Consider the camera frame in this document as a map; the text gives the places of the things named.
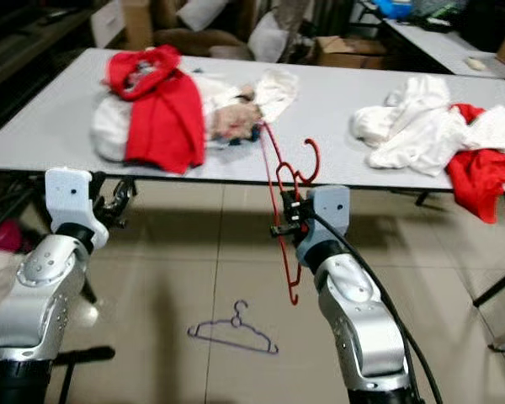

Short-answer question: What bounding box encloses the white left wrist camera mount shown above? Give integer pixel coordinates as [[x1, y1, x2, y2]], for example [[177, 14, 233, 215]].
[[45, 167, 110, 252]]

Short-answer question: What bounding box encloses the white crumpled garment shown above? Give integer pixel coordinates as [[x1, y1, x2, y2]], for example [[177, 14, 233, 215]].
[[350, 74, 476, 178]]

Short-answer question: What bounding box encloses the brown armchair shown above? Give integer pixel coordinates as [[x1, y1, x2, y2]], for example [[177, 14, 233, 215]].
[[151, 0, 253, 60]]

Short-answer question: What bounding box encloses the blue plastic object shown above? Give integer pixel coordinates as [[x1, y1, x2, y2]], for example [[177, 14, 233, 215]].
[[375, 0, 413, 19]]

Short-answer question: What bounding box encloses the red wire hanger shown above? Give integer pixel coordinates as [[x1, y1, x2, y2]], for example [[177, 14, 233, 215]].
[[257, 120, 322, 306]]

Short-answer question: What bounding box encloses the white lace cloth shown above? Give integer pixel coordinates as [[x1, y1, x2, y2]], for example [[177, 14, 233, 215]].
[[467, 105, 505, 157]]

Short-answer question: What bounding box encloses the pink plastic object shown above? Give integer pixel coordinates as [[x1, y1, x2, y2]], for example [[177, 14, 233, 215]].
[[0, 221, 26, 252]]

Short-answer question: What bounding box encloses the cream cloth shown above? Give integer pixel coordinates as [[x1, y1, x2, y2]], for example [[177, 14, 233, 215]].
[[248, 67, 300, 119]]

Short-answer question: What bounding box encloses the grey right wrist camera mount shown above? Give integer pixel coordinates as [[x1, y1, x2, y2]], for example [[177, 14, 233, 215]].
[[295, 185, 352, 266]]

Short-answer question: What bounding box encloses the purple plastic hanger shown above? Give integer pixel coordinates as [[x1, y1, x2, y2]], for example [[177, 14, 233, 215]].
[[187, 300, 280, 355]]

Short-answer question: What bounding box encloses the red crumpled garment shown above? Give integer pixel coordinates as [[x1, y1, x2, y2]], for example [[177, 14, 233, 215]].
[[446, 103, 505, 224]]

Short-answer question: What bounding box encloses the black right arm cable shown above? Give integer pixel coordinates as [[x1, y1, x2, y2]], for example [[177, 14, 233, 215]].
[[311, 210, 447, 404]]

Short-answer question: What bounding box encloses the tall cardboard box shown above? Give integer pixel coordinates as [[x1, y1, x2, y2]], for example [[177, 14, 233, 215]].
[[120, 0, 154, 50]]

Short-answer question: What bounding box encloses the red knit garment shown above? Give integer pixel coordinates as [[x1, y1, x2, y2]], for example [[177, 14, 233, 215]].
[[105, 44, 207, 175]]

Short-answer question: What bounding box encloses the black bag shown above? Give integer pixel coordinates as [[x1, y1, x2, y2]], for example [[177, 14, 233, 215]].
[[459, 0, 505, 51]]

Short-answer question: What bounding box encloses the flat cardboard box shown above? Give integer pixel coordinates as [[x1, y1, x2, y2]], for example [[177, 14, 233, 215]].
[[314, 35, 388, 68]]

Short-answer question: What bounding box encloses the pink floral cloth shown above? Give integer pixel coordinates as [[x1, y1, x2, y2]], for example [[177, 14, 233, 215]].
[[206, 101, 263, 146]]

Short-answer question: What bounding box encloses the white cushion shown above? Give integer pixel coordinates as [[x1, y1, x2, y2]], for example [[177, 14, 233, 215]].
[[175, 0, 232, 33], [248, 8, 290, 64]]

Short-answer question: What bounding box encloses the dark wooden shelf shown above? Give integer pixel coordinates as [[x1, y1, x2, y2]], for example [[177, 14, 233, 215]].
[[0, 0, 98, 93]]

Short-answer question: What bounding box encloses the small cream object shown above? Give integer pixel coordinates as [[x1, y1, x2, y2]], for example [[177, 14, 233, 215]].
[[463, 56, 489, 72]]

